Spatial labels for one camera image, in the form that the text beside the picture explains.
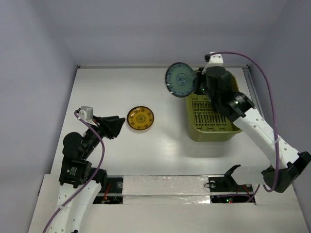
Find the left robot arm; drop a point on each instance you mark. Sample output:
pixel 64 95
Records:
pixel 81 177

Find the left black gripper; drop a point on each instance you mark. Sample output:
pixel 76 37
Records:
pixel 110 125

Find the blue patterned plate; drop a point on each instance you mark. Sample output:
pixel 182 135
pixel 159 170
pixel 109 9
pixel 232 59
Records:
pixel 180 79

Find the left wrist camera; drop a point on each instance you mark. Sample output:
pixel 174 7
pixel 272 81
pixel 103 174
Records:
pixel 84 113

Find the yellow patterned plate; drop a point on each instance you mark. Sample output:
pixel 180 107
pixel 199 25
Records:
pixel 140 119

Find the silver tape strip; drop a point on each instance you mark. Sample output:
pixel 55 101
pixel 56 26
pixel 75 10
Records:
pixel 165 190

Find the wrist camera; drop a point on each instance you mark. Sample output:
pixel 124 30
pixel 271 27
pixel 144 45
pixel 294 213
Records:
pixel 84 113
pixel 214 60

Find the olive green dish rack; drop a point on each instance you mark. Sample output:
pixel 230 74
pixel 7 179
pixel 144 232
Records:
pixel 206 125

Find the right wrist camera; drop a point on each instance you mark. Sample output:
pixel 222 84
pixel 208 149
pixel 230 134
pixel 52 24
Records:
pixel 214 60

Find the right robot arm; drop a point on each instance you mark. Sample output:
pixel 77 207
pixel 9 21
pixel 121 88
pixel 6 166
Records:
pixel 286 162

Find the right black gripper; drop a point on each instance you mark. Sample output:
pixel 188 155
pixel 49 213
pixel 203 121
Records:
pixel 200 81

